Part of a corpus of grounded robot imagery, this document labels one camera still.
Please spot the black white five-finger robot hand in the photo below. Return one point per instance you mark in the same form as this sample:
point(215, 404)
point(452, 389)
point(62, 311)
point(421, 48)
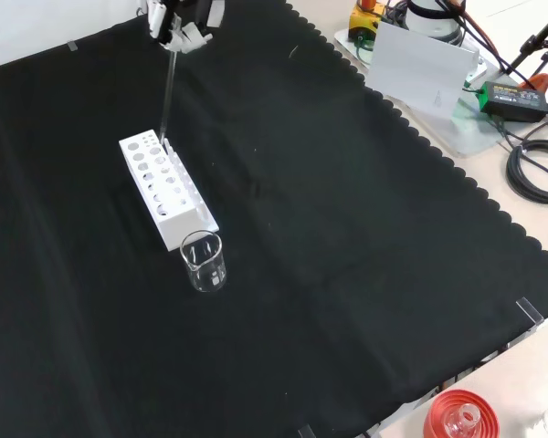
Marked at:
point(157, 18)

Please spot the clear glass rod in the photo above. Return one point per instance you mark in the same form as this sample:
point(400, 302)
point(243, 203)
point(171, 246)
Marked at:
point(169, 86)

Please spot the white test tube rack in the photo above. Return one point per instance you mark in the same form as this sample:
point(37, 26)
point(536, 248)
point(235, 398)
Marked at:
point(178, 228)

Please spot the clear cloth clip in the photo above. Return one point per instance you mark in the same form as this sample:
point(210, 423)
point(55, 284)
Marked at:
point(530, 311)
point(72, 46)
point(305, 432)

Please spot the yellow stop button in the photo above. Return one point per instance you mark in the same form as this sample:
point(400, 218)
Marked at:
point(361, 23)

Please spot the pale board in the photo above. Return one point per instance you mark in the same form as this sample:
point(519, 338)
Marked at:
point(415, 68)

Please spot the small clear glass beaker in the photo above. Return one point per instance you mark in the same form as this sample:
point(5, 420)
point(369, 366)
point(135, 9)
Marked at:
point(210, 279)

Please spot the black bench cloth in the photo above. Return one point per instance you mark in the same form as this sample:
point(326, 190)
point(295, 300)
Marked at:
point(347, 228)

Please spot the black power supply brick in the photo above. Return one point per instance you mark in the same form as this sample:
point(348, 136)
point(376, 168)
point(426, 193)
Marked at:
point(516, 107)

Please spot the black tripod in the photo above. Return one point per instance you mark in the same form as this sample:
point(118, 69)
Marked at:
point(536, 38)

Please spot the orange plastic piece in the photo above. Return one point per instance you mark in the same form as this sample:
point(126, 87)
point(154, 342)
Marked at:
point(541, 81)

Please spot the red ribbed funnel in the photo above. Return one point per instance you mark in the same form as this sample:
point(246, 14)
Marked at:
point(438, 410)

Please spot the small clear glass flask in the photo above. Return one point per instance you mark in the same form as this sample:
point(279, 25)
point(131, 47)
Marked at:
point(461, 424)

